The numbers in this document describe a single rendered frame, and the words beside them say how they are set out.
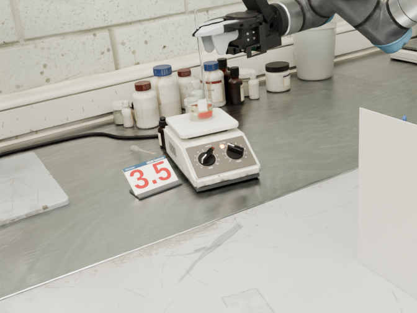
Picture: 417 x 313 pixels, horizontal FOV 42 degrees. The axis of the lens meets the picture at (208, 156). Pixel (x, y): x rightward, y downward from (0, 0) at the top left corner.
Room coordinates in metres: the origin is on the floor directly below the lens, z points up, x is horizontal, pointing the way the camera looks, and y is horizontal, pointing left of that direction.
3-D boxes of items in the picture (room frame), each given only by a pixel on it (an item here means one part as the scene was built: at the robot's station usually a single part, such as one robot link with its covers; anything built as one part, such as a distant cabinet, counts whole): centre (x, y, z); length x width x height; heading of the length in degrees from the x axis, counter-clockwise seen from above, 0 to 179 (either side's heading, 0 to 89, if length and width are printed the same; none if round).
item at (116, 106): (1.32, 0.21, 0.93); 0.05 x 0.05 x 0.05
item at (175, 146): (1.00, 0.00, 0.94); 0.22 x 0.13 x 0.08; 17
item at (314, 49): (1.58, -0.33, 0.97); 0.18 x 0.13 x 0.15; 36
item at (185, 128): (1.02, 0.01, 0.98); 0.12 x 0.12 x 0.01; 17
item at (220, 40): (1.05, -0.04, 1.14); 0.09 x 0.03 x 0.06; 126
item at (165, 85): (1.34, 0.09, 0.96); 0.07 x 0.07 x 0.13
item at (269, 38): (1.12, -0.12, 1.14); 0.12 x 0.08 x 0.09; 125
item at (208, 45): (1.08, -0.02, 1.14); 0.09 x 0.03 x 0.06; 124
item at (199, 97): (1.04, 0.01, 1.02); 0.06 x 0.05 x 0.08; 39
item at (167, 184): (0.93, 0.11, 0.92); 0.09 x 0.06 x 0.04; 121
